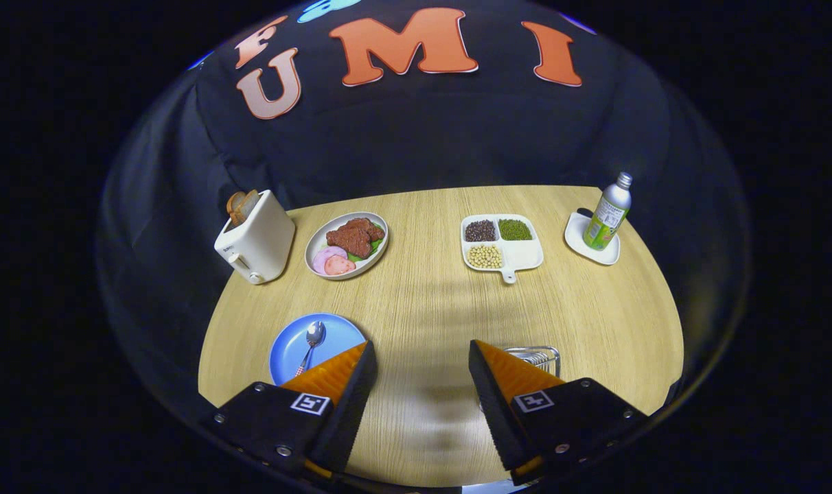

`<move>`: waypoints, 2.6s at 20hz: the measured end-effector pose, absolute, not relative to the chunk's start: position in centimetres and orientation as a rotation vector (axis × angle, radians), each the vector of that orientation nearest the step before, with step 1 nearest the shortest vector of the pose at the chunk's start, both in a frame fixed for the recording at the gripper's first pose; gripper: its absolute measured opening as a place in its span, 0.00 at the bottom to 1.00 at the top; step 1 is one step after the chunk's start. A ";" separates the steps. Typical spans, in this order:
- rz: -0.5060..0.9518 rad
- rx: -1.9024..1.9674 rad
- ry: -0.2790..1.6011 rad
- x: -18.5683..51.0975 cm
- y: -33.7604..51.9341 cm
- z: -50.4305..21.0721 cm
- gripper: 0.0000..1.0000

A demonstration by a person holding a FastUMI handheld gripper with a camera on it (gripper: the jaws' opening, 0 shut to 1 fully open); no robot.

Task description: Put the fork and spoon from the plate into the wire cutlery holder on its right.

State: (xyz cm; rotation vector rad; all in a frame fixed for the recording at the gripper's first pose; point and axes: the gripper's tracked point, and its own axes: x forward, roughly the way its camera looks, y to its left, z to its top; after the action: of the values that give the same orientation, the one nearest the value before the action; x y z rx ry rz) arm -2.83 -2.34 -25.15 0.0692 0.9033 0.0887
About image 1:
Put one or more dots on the white divided dish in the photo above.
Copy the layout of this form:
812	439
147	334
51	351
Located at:
522	255

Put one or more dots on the brown meat slice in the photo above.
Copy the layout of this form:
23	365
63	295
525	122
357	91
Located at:
349	242
371	228

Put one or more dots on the dark red beans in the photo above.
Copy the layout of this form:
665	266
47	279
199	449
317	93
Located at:
480	230

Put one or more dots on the oval grey food plate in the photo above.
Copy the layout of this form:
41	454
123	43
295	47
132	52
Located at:
382	230

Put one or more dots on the toasted bread slice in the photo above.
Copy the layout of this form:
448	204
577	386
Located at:
250	204
234	207

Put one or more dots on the blue round plate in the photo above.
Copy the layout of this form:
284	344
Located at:
285	357

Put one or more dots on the green mung beans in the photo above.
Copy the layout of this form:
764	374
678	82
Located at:
515	230

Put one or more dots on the yellow soybeans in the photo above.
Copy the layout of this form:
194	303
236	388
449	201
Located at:
484	256

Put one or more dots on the silver green drink bottle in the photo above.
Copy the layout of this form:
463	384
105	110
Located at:
607	216

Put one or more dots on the light pink ham slice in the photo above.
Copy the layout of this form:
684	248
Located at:
322	255

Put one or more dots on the small white plate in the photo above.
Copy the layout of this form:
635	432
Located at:
576	237

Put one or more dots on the white toaster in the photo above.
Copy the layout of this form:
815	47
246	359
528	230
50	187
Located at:
261	240

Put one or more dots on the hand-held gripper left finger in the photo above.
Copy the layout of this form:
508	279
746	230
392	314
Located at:
351	412

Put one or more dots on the metal drainer basket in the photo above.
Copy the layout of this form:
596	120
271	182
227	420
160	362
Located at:
536	357

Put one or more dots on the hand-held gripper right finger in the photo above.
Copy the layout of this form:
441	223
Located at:
495	412

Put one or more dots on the green lettuce leaf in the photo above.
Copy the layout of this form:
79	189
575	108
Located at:
375	245

